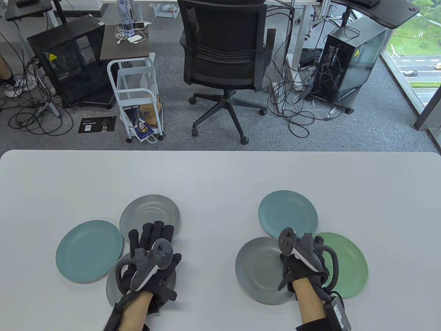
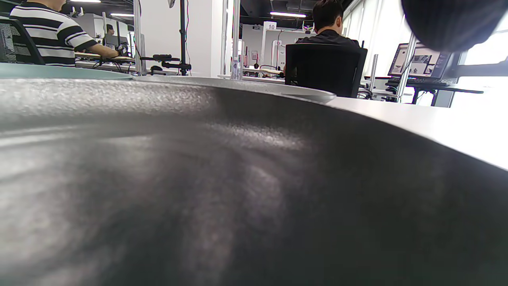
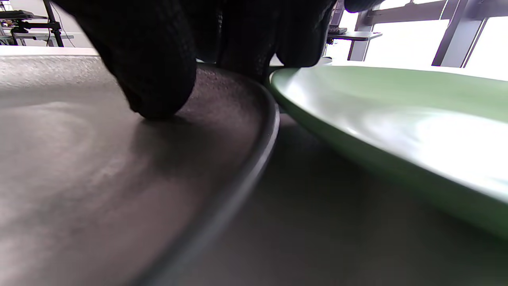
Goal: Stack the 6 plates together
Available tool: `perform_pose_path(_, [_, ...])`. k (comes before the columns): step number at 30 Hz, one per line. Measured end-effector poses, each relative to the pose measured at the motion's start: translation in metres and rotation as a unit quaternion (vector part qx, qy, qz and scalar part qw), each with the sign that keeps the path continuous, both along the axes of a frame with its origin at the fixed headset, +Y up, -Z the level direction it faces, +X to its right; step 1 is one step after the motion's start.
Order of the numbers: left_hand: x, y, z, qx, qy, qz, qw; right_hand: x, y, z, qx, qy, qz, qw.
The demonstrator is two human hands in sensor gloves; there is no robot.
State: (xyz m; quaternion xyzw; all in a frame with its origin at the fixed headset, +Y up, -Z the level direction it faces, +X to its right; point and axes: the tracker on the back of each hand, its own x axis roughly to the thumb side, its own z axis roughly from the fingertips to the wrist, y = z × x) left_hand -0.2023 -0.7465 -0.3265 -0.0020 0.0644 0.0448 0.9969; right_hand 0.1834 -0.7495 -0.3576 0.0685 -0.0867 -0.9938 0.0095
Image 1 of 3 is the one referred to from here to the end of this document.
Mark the person's left hand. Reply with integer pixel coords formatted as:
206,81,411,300
117,221,182,304

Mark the person's right hand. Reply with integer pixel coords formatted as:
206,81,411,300
278,233,330,300

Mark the grey plate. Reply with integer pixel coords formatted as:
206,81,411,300
120,194,181,247
235,237,297,305
106,252,177,309

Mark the blue plate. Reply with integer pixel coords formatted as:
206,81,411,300
55,220,123,284
258,190,318,243

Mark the green plate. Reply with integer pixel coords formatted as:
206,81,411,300
312,232,369,299

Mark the person's right forearm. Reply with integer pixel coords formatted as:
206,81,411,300
292,279,331,331

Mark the person's left forearm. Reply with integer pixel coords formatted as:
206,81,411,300
117,291,155,331

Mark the blue printed paper bag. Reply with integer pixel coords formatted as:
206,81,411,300
121,103,154,142

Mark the brown paper bag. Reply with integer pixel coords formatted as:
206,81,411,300
140,97,162,129

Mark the black leaflet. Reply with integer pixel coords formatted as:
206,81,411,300
78,117,117,134

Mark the grey power strip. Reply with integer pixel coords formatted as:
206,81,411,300
37,101,62,118

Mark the black glass computer case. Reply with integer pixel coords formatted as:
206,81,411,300
27,15,117,109

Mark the white cart with wooden top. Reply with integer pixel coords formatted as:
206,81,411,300
100,24,165,143

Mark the black mesh office chair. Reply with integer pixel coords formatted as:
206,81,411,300
179,0,277,145

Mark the clear water bottle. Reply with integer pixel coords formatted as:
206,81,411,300
116,0,134,37

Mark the white plastic basket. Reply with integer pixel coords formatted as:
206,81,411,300
154,3,180,19

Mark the black computer tower on stand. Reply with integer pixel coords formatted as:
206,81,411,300
312,16,394,115

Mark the white desk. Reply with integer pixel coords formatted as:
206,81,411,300
100,0,331,66

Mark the black rectangular desk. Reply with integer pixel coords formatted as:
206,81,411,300
5,0,68,24

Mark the black curved desk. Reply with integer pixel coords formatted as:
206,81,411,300
331,0,421,29

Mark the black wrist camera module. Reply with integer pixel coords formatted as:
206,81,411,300
103,300,121,331
324,291,352,331

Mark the tangle of black cables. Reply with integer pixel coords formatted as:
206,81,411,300
268,48,347,138
0,31,74,137

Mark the grey window frame post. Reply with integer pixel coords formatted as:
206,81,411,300
413,79,441,131

